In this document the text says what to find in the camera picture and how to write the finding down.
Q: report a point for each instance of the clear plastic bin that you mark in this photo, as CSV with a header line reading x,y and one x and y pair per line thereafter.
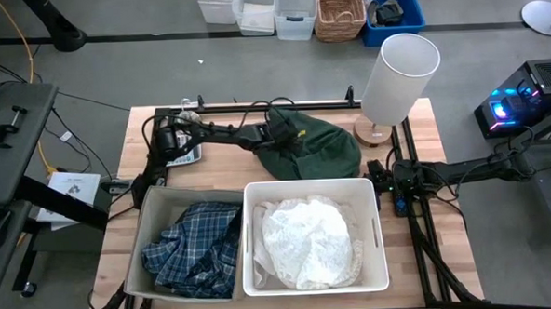
x,y
255,15

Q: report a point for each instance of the black stand base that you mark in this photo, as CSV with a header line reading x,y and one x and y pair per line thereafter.
x,y
63,35

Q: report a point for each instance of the grey power brick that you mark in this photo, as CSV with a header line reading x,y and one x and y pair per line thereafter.
x,y
116,186

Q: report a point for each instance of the wicker basket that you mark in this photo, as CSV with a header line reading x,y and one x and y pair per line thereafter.
x,y
340,12

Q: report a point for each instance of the white lace garment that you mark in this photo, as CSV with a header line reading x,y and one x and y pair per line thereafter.
x,y
307,246

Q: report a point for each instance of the blue lit controller module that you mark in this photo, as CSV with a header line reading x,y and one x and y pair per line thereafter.
x,y
401,206

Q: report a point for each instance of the dark green garment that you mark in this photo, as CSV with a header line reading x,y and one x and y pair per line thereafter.
x,y
331,152

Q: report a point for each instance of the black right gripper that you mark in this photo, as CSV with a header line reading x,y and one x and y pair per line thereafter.
x,y
380,173

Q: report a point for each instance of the white storage bin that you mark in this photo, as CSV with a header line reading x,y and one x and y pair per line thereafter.
x,y
215,5

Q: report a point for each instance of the grey desk with clamp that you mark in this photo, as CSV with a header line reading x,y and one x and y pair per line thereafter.
x,y
10,166

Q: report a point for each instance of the white table lamp wooden base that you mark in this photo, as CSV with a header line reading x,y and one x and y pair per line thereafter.
x,y
400,79

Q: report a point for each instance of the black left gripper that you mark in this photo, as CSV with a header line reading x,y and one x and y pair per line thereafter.
x,y
286,137

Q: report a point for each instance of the black metal table frame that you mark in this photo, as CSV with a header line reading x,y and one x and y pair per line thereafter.
x,y
421,246

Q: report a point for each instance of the blue plastic crate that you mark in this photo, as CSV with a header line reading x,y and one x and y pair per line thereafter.
x,y
411,9

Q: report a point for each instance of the white paper booklet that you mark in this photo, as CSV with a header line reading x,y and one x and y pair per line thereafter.
x,y
74,186

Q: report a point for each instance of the grey desk calculator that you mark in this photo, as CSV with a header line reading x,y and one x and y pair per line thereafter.
x,y
189,156

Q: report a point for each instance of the black caster foot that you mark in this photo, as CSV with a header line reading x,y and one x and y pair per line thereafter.
x,y
28,289

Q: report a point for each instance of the round grey floor disc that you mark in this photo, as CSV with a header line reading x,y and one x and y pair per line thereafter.
x,y
544,18

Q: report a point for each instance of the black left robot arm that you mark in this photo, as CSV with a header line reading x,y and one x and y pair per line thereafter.
x,y
228,131

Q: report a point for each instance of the dark desk with mouse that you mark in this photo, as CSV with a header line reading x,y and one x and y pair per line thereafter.
x,y
1,273

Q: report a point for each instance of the black computer tower with lights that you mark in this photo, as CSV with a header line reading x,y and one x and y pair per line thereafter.
x,y
524,97

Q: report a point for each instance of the small glass flask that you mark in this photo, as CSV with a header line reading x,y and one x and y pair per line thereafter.
x,y
187,115

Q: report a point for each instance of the white plastic bin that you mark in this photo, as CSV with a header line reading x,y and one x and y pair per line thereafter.
x,y
378,262

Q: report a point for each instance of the beige fabric bin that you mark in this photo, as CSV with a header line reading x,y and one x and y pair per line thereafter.
x,y
161,210

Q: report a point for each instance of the dark clothes in crate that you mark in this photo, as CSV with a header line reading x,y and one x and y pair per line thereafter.
x,y
388,13

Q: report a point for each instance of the blue plaid shirt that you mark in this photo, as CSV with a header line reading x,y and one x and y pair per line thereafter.
x,y
196,251

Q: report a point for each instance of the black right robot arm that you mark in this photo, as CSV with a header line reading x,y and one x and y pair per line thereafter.
x,y
467,170

